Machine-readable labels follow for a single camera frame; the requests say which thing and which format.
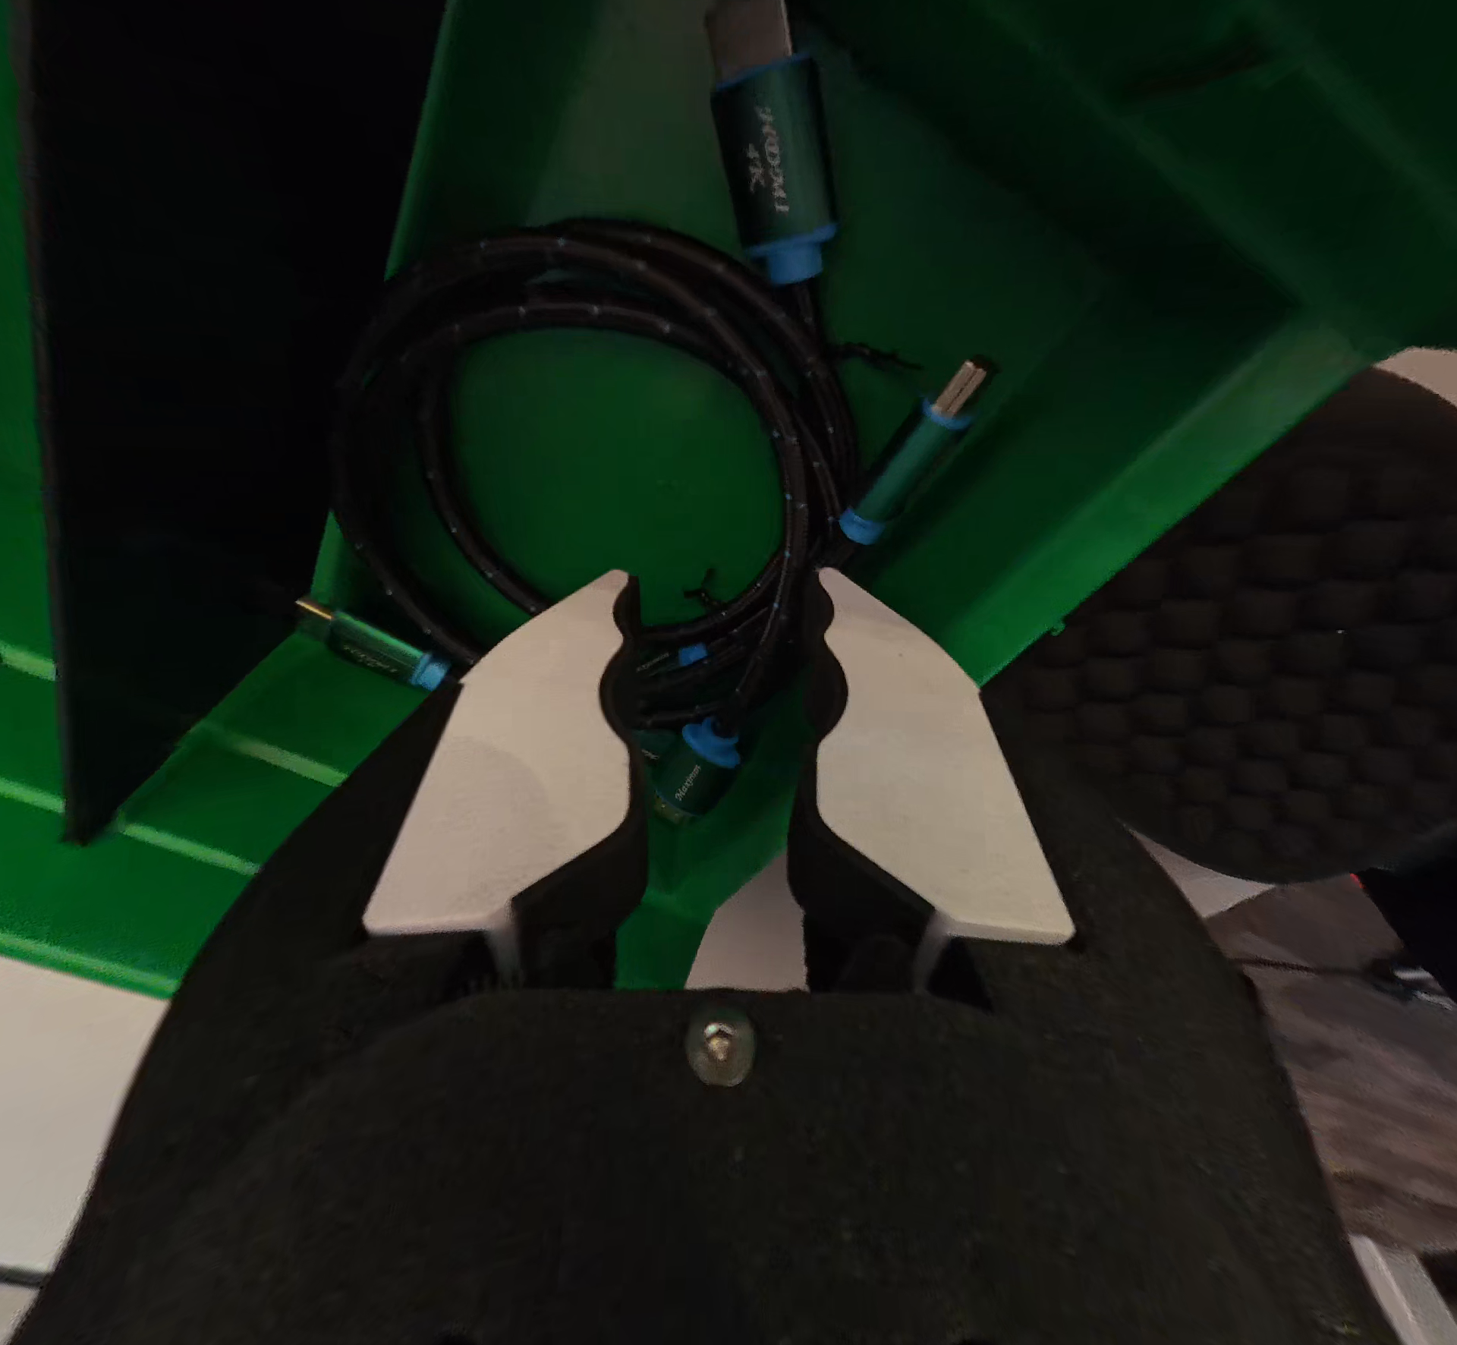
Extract black round object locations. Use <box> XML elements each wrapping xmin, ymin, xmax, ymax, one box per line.
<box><xmin>996</xmin><ymin>367</ymin><xmax>1457</xmax><ymax>891</ymax></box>

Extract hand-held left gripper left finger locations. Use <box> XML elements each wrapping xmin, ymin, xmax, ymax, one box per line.
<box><xmin>365</xmin><ymin>568</ymin><xmax>645</xmax><ymax>940</ymax></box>

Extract black flat panel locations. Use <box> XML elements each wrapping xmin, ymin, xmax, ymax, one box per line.
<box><xmin>18</xmin><ymin>0</ymin><xmax>479</xmax><ymax>838</ymax></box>

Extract braided hdmi cable green plugs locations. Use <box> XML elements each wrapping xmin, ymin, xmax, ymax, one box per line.
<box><xmin>331</xmin><ymin>0</ymin><xmax>862</xmax><ymax>822</ymax></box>

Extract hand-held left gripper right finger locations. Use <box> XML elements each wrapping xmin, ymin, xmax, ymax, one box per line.
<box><xmin>786</xmin><ymin>564</ymin><xmax>1075</xmax><ymax>948</ymax></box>

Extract green plastic bin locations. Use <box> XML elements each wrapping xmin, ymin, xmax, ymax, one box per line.
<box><xmin>0</xmin><ymin>0</ymin><xmax>1457</xmax><ymax>998</ymax></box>

